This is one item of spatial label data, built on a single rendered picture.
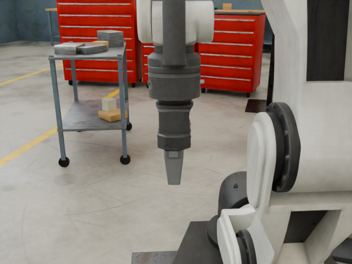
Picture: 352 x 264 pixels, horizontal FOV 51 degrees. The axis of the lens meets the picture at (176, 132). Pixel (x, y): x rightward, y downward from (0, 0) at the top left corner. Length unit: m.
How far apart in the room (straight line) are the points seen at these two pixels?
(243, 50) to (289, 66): 4.02
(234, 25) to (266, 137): 4.06
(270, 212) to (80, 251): 1.53
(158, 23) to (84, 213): 1.84
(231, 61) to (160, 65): 4.07
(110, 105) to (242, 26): 2.19
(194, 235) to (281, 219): 0.54
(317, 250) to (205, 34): 0.44
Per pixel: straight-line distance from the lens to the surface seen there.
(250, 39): 4.56
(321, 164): 0.56
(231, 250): 0.84
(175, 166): 0.60
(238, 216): 0.92
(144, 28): 0.59
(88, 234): 2.14
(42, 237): 2.20
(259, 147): 0.56
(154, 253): 1.33
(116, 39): 3.05
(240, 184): 1.02
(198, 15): 0.59
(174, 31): 0.55
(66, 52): 2.76
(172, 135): 0.59
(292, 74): 0.57
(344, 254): 2.08
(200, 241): 1.10
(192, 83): 0.60
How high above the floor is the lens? 1.24
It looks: 21 degrees down
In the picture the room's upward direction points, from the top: straight up
